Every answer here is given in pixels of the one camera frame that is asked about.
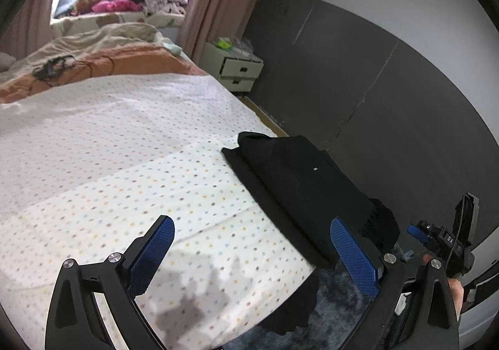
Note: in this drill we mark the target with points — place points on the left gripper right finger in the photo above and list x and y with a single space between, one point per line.
411 305

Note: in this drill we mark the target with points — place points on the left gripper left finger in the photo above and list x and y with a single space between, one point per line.
74 320

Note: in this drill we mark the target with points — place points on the black button-up jacket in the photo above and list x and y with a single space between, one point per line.
301 190

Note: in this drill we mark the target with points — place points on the person's right hand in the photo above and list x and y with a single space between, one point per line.
457 292

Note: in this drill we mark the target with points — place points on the dark grey fluffy rug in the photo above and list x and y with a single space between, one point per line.
320 314

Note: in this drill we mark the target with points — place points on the white floral bed sheet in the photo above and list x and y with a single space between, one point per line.
87 168

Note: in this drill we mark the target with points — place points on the grey plush toy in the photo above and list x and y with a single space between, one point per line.
6 61

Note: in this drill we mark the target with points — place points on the orange-brown duvet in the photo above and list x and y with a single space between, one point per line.
133 59

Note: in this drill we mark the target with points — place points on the white bedside drawer cabinet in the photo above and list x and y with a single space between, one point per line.
234 69

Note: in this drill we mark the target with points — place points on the beige crumpled blanket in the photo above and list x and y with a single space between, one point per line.
78 44

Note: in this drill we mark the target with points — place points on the pink garment on sill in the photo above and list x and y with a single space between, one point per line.
108 6

